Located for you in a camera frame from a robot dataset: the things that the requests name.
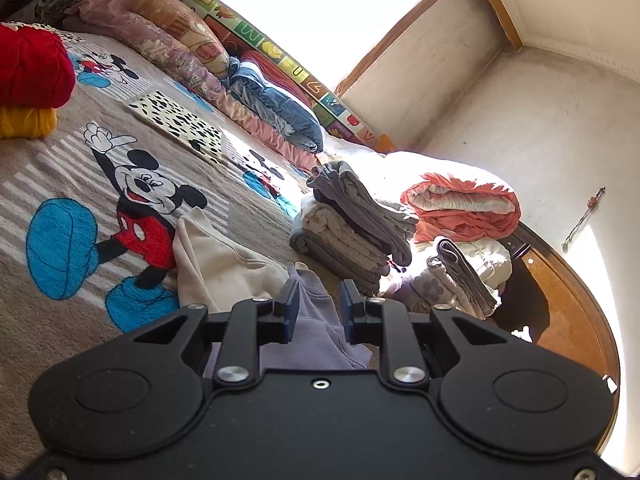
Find black spotted white cloth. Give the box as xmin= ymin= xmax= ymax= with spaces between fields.
xmin=126 ymin=89 xmax=229 ymax=164

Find white duvet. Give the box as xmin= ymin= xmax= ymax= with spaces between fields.
xmin=327 ymin=149 xmax=503 ymax=213

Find stack of folded grey clothes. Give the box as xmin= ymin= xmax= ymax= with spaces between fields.
xmin=306 ymin=160 xmax=420 ymax=267

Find grey folded towel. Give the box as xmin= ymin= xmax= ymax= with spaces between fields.
xmin=426 ymin=237 xmax=502 ymax=319

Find window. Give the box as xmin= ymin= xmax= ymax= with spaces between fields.
xmin=206 ymin=0 xmax=523 ymax=96

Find orange floral pillow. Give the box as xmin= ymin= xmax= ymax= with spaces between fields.
xmin=131 ymin=0 xmax=232 ymax=80

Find lavender hoodie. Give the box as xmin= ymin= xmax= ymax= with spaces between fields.
xmin=204 ymin=264 xmax=374 ymax=372

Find blue quilt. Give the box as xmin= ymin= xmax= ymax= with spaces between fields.
xmin=226 ymin=56 xmax=326 ymax=154

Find dark grey folded garment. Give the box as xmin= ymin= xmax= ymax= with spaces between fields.
xmin=289 ymin=224 xmax=382 ymax=297

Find colourful alphabet play mat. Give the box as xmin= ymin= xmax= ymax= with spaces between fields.
xmin=160 ymin=0 xmax=397 ymax=155

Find coral quilt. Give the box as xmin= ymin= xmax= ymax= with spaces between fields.
xmin=399 ymin=171 xmax=522 ymax=244

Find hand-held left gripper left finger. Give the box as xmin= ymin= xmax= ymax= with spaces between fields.
xmin=132 ymin=280 xmax=301 ymax=392

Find purple floral pillow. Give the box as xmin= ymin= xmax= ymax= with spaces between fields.
xmin=64 ymin=0 xmax=237 ymax=113

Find wooden bed footboard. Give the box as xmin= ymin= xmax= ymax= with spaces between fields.
xmin=492 ymin=221 xmax=622 ymax=463

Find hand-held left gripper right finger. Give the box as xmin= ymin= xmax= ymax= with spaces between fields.
xmin=341 ymin=279 xmax=532 ymax=392

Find cream sweatshirt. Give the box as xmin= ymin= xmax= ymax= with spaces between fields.
xmin=171 ymin=206 xmax=302 ymax=317

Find wall hook with cord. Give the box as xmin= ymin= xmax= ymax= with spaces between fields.
xmin=561 ymin=186 xmax=607 ymax=254

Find red garment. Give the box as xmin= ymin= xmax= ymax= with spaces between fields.
xmin=0 ymin=24 xmax=77 ymax=111

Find white folded blanket purple flowers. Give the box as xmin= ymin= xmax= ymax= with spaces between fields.
xmin=394 ymin=236 xmax=514 ymax=320

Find cartoon mouse printed blanket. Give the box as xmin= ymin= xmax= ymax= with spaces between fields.
xmin=0 ymin=22 xmax=351 ymax=476

